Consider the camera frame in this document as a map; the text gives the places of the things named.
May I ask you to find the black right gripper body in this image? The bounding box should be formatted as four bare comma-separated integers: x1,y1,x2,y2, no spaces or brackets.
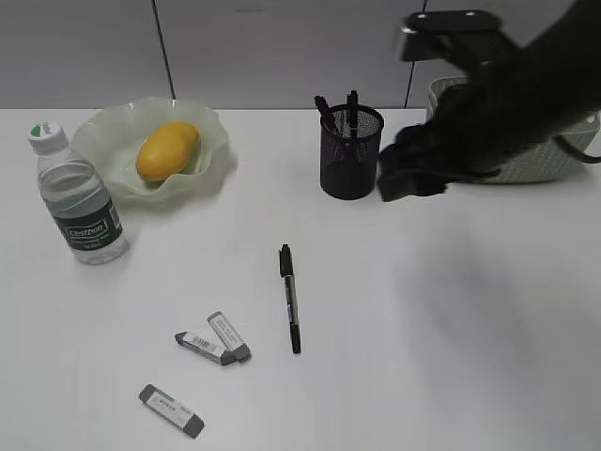
425,1,600,174

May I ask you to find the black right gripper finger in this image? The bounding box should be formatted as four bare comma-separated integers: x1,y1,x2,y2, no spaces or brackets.
378,172,416,202
378,125,470,194

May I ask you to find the black marker pen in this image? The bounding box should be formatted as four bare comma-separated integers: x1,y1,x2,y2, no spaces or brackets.
314,96,338,134
279,243,301,354
347,90,358,140

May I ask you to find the grey eraser with text sleeve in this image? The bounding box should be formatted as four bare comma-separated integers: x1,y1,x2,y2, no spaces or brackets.
207,311,252,362

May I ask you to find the yellow mango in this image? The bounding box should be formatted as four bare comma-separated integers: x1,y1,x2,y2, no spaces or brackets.
135,122,200,182

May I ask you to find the grey eraser with barcode sleeve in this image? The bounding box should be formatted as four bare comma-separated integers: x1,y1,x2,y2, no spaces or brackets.
175,332,236,366

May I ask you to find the grey eraser with green stripe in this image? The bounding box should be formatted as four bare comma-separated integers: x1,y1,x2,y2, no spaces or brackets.
138,384,204,429

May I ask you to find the clear water bottle green label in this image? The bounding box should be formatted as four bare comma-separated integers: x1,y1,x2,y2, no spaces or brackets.
28,121,129,265

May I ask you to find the black mesh pen holder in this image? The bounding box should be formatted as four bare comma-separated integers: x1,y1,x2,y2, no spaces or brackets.
319,104,384,200

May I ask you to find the pale green woven plastic basket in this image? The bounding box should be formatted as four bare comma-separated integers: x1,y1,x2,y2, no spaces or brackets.
427,77,600,184

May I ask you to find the pale green wavy glass plate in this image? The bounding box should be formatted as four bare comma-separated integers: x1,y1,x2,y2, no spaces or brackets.
70,97,238,210

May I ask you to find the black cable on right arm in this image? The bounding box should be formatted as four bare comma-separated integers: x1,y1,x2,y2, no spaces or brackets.
553,133,601,165

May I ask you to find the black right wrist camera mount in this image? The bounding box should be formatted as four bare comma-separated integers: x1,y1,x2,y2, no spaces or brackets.
400,9,518,77

